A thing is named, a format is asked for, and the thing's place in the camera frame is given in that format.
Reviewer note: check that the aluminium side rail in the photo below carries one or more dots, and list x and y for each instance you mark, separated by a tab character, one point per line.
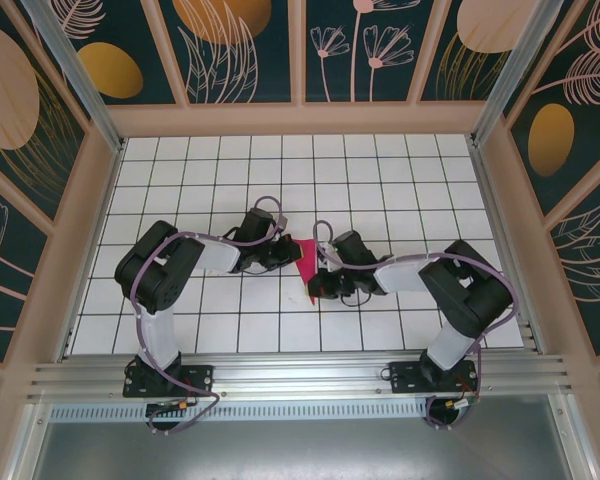
492	200

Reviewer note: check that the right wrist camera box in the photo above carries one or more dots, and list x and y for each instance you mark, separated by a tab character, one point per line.
327	257

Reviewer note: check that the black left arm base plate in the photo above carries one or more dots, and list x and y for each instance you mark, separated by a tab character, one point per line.
195	380

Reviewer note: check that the grey metal sheet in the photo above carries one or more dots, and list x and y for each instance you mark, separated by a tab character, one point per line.
300	450

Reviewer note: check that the magenta cloth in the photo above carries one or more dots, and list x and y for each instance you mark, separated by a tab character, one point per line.
307	257

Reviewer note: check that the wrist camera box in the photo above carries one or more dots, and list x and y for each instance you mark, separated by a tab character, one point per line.
280	222
327	257

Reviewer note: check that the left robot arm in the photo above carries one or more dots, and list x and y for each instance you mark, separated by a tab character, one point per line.
155	275

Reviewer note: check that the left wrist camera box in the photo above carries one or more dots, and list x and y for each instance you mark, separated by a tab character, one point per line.
280	222

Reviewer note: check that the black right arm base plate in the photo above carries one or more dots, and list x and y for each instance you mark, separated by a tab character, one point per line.
405	377

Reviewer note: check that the aluminium mounting rail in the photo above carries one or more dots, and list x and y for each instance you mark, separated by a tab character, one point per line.
300	375

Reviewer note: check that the aluminium frame post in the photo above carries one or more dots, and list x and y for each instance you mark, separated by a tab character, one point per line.
67	50
521	50

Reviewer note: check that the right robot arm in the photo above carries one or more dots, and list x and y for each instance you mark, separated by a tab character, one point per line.
465	295

